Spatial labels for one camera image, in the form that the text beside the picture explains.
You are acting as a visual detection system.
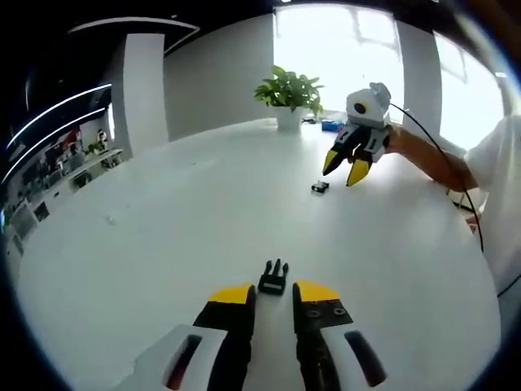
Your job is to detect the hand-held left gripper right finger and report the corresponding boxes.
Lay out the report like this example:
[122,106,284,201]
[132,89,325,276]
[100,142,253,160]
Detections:
[291,279,404,391]

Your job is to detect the person's right hand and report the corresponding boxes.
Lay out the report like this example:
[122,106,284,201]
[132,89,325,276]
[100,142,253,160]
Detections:
[383,124,409,155]

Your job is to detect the black plastic buckle pronged part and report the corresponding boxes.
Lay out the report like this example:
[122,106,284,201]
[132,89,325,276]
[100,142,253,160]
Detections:
[257,258,289,295]

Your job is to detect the potted green plant white pot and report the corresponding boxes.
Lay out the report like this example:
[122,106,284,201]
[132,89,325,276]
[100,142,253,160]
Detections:
[254,64,326,132]

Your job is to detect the person's white shirt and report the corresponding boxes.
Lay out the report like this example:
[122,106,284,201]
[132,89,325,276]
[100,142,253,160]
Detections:
[463,116,521,294]

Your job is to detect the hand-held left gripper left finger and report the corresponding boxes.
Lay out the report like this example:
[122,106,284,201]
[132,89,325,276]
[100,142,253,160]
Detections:
[121,282,257,391]

